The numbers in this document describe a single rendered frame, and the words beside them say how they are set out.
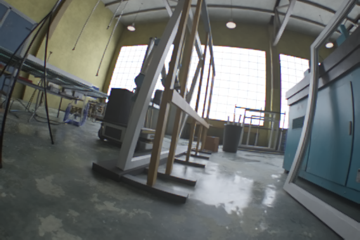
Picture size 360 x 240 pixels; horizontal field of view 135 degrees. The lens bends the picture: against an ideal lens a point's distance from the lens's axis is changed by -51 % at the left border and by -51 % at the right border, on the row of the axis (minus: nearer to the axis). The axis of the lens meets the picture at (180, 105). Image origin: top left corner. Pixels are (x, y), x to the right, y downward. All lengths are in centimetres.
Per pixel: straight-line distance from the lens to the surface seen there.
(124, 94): 228
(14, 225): 61
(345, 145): 138
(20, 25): 954
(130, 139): 101
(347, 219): 90
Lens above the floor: 40
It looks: 9 degrees up
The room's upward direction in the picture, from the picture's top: 10 degrees clockwise
